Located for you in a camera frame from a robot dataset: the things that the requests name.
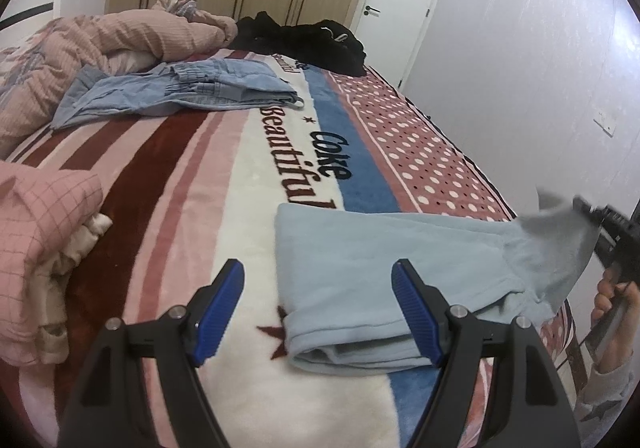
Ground white bed headboard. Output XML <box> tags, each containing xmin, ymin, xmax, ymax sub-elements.
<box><xmin>0</xmin><ymin>0</ymin><xmax>63</xmax><ymax>31</ymax></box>

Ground denim pants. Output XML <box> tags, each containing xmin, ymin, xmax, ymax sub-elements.
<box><xmin>50</xmin><ymin>58</ymin><xmax>305</xmax><ymax>131</ymax></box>

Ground pink striped quilt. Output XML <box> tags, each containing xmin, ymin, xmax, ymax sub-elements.
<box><xmin>0</xmin><ymin>0</ymin><xmax>238</xmax><ymax>159</ymax></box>

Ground light blue pants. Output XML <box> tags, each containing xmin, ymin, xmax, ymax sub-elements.
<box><xmin>275</xmin><ymin>185</ymin><xmax>598</xmax><ymax>371</ymax></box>

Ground pink checked garment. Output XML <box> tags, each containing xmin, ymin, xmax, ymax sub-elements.
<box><xmin>0</xmin><ymin>160</ymin><xmax>113</xmax><ymax>366</ymax></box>

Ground person's right hand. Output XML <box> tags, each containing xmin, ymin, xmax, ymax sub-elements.
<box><xmin>590</xmin><ymin>269</ymin><xmax>640</xmax><ymax>329</ymax></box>

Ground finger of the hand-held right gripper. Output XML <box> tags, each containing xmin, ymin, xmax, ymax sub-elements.
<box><xmin>572</xmin><ymin>196</ymin><xmax>608</xmax><ymax>229</ymax></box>

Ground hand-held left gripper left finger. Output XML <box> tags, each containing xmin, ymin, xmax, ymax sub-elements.
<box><xmin>57</xmin><ymin>258</ymin><xmax>246</xmax><ymax>448</ymax></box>

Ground black clothing pile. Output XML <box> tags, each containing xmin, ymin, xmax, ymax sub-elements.
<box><xmin>231</xmin><ymin>11</ymin><xmax>368</xmax><ymax>77</ymax></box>

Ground white wall socket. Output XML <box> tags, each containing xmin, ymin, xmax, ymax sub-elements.
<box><xmin>594</xmin><ymin>110</ymin><xmax>619</xmax><ymax>135</ymax></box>

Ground white door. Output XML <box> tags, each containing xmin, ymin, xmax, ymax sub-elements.
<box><xmin>350</xmin><ymin>0</ymin><xmax>448</xmax><ymax>88</ymax></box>

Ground striped printed blanket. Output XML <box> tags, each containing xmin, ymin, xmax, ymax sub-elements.
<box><xmin>0</xmin><ymin>45</ymin><xmax>591</xmax><ymax>448</ymax></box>

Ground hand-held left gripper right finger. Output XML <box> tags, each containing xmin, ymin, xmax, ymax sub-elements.
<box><xmin>391</xmin><ymin>259</ymin><xmax>583</xmax><ymax>448</ymax></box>

